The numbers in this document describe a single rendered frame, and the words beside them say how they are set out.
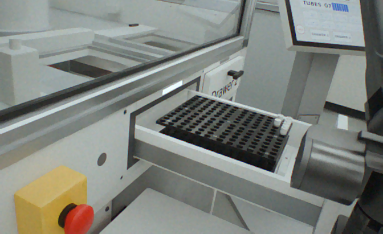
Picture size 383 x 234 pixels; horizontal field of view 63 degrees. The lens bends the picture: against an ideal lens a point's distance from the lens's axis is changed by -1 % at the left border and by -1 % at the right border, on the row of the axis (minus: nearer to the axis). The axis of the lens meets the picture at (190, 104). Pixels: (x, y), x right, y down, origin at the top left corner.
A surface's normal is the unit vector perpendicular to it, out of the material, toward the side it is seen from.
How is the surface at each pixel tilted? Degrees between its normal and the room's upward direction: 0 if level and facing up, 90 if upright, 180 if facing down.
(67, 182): 0
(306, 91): 90
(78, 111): 90
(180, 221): 0
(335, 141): 48
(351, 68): 90
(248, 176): 90
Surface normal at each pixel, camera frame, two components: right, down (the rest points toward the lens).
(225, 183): -0.43, 0.30
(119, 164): 0.89, 0.27
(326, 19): 0.29, -0.28
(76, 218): 0.51, -0.29
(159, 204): 0.13, -0.92
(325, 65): 0.26, 0.40
